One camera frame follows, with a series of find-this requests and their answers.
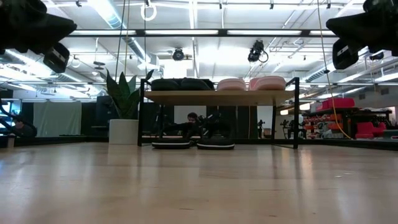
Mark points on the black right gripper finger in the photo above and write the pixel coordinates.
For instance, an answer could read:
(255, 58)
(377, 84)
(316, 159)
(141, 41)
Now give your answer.
(356, 39)
(349, 23)

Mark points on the green artificial plant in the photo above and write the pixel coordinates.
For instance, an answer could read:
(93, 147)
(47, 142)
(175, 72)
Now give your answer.
(122, 96)

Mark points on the red storage bin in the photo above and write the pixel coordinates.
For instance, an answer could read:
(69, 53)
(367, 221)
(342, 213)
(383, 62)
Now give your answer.
(365, 129)

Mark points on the wooden shelf black metal frame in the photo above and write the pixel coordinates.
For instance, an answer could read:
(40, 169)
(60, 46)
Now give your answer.
(217, 98)

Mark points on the person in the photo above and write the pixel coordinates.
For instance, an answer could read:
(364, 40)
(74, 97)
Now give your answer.
(23, 129)
(192, 116)

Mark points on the pink slide sandal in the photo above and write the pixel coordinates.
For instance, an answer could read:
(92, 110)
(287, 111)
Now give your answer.
(269, 84)
(231, 84)

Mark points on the round black ceiling fixture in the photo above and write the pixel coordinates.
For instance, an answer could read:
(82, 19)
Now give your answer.
(178, 55)

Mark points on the white plant pot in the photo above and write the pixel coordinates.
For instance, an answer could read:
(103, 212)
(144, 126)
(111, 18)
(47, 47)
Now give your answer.
(123, 132)

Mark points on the red box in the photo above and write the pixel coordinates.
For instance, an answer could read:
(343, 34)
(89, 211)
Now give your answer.
(337, 103)

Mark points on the black flip-flop white-edged sole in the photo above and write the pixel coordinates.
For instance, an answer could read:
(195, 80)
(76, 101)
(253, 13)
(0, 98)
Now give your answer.
(171, 143)
(216, 144)

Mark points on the black overhead camera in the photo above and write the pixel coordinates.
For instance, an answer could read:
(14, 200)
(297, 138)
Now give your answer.
(256, 49)

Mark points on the black overhead frame bar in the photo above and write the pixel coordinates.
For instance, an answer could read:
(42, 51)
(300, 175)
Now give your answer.
(140, 32)

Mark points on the white cup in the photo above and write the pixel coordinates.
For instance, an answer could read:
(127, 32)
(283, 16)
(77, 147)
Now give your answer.
(11, 141)

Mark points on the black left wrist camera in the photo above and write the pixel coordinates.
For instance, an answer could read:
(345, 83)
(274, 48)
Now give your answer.
(57, 59)

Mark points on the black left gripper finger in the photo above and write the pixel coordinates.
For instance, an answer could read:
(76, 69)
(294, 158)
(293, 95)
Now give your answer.
(51, 40)
(53, 26)

